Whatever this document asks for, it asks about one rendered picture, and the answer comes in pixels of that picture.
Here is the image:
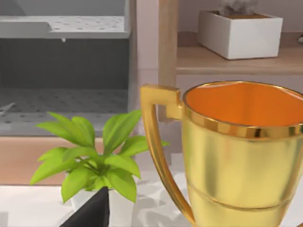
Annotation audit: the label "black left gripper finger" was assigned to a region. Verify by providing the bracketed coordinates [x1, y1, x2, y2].
[59, 186, 111, 227]

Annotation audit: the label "gold trophy cup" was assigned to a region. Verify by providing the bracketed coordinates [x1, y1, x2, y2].
[139, 80, 303, 227]

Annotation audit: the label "green plant in white pot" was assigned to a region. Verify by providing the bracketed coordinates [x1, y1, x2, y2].
[30, 109, 170, 213]

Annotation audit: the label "pale wooden drawer front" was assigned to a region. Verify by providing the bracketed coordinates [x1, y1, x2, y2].
[0, 135, 152, 186]

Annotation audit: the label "wooden open shelf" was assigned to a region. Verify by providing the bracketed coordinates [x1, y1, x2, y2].
[158, 0, 303, 122]

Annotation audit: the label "white square plant pot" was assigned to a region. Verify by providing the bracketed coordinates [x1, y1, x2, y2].
[196, 0, 284, 60]

